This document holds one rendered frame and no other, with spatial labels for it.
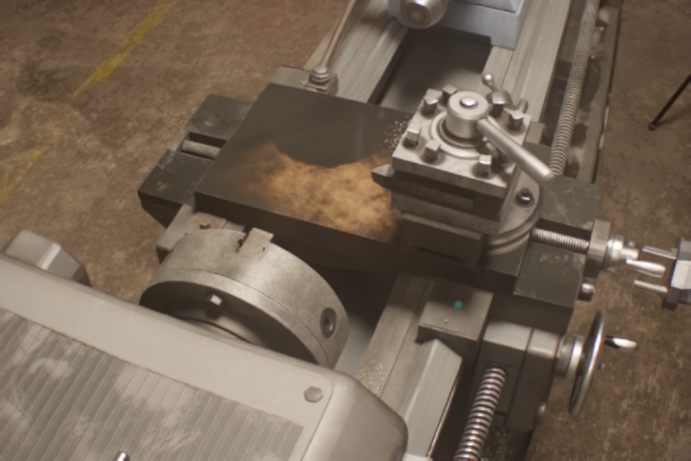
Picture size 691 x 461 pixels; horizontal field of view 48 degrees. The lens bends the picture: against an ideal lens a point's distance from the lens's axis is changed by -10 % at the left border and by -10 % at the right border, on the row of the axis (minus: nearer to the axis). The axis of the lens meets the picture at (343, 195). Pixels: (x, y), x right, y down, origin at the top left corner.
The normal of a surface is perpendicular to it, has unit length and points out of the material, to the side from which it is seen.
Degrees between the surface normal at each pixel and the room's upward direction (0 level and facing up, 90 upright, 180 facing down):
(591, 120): 0
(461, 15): 90
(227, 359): 0
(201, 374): 0
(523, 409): 90
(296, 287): 36
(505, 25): 90
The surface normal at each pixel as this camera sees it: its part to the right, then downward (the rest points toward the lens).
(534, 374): -0.35, 0.67
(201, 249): -0.33, -0.75
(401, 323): -0.01, -0.71
